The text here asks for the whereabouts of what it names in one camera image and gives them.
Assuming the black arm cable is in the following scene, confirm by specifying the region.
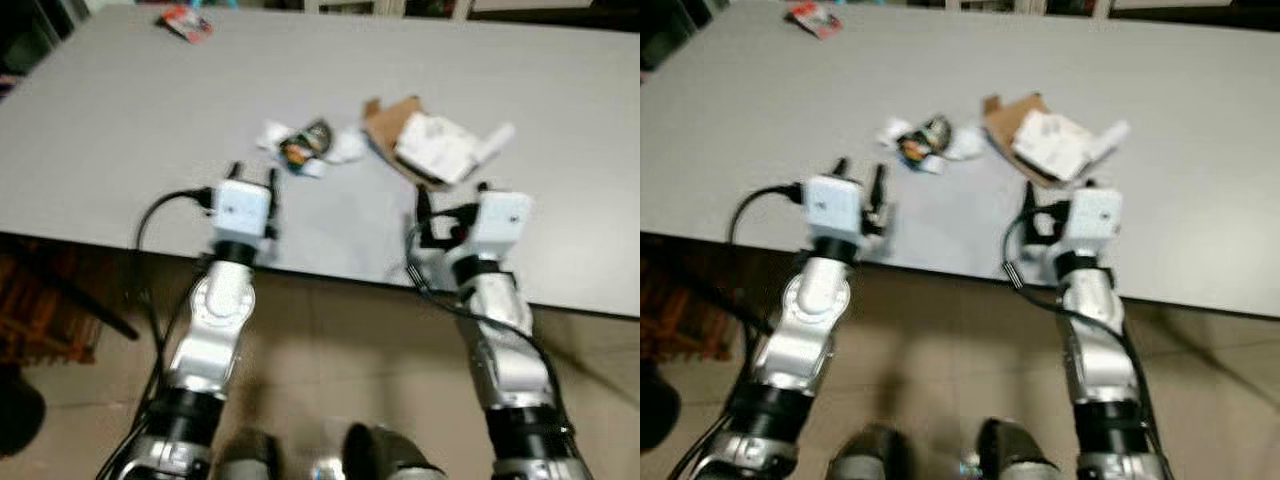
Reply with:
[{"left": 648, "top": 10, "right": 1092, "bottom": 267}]
[
  {"left": 133, "top": 188, "right": 215, "bottom": 251},
  {"left": 728, "top": 183, "right": 807, "bottom": 246},
  {"left": 404, "top": 225, "right": 573, "bottom": 451},
  {"left": 1003, "top": 225, "right": 1166, "bottom": 471}
]

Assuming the crumpled white paper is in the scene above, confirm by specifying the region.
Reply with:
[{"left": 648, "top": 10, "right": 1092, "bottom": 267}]
[
  {"left": 1012, "top": 108, "right": 1098, "bottom": 183},
  {"left": 395, "top": 112, "right": 481, "bottom": 186}
]

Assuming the brown cardboard box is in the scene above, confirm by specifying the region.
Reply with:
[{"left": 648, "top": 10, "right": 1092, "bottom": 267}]
[
  {"left": 982, "top": 93, "right": 1071, "bottom": 186},
  {"left": 362, "top": 96, "right": 451, "bottom": 191}
]

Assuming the robot right leg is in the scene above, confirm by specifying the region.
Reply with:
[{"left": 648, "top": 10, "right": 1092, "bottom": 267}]
[
  {"left": 975, "top": 418, "right": 1066, "bottom": 480},
  {"left": 343, "top": 424, "right": 447, "bottom": 480}
]

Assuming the robot left leg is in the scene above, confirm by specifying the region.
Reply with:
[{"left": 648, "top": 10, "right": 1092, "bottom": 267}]
[
  {"left": 825, "top": 425, "right": 906, "bottom": 480},
  {"left": 215, "top": 430, "right": 283, "bottom": 480}
]

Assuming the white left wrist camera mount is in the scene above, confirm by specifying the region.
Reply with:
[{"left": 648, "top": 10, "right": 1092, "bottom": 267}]
[
  {"left": 803, "top": 175, "right": 866, "bottom": 241},
  {"left": 212, "top": 180, "right": 273, "bottom": 243}
]

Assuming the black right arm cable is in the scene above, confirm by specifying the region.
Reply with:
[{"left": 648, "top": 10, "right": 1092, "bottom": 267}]
[
  {"left": 1003, "top": 225, "right": 1166, "bottom": 471},
  {"left": 404, "top": 225, "right": 573, "bottom": 451}
]

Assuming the snack wrapper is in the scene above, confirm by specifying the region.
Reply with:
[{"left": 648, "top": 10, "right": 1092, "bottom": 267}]
[
  {"left": 897, "top": 115, "right": 953, "bottom": 169},
  {"left": 280, "top": 120, "right": 335, "bottom": 174}
]

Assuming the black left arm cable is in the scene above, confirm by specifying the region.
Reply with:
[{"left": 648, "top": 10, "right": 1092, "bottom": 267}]
[
  {"left": 133, "top": 188, "right": 215, "bottom": 251},
  {"left": 728, "top": 183, "right": 807, "bottom": 246}
]

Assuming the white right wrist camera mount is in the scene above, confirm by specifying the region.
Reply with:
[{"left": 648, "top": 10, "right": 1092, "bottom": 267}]
[
  {"left": 1063, "top": 188, "right": 1123, "bottom": 253},
  {"left": 470, "top": 190, "right": 534, "bottom": 259}
]

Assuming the robot leg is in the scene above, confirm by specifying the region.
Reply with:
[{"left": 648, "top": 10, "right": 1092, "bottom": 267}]
[
  {"left": 343, "top": 424, "right": 447, "bottom": 480},
  {"left": 975, "top": 418, "right": 1066, "bottom": 480},
  {"left": 215, "top": 430, "right": 283, "bottom": 480},
  {"left": 825, "top": 425, "right": 906, "bottom": 480}
]

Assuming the red snack packet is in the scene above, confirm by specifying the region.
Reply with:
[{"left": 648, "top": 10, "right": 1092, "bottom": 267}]
[
  {"left": 785, "top": 0, "right": 844, "bottom": 39},
  {"left": 158, "top": 5, "right": 214, "bottom": 44}
]

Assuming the rolled white tissue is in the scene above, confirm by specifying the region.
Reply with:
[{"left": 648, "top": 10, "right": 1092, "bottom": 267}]
[
  {"left": 478, "top": 122, "right": 517, "bottom": 161},
  {"left": 1095, "top": 120, "right": 1133, "bottom": 159}
]

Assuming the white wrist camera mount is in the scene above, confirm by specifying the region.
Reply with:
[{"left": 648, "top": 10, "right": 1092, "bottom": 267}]
[
  {"left": 803, "top": 175, "right": 866, "bottom": 241},
  {"left": 1063, "top": 188, "right": 1123, "bottom": 253},
  {"left": 212, "top": 180, "right": 273, "bottom": 243},
  {"left": 470, "top": 190, "right": 534, "bottom": 259}
]

